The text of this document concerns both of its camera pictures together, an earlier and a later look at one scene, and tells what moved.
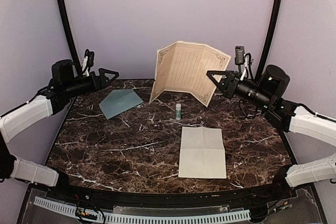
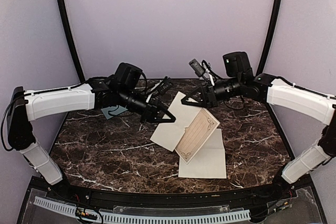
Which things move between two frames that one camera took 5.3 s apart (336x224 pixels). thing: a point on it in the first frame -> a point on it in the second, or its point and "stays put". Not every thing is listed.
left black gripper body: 95,85 -> 150,109
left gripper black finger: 107,81 -> 160,120
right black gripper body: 233,83 -> 212,102
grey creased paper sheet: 201,153 stays put
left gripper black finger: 102,71 -> 163,109
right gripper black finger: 218,84 -> 200,103
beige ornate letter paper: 182,67 -> 192,128
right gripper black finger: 210,73 -> 196,94
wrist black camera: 91,56 -> 165,86
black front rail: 125,198 stays put
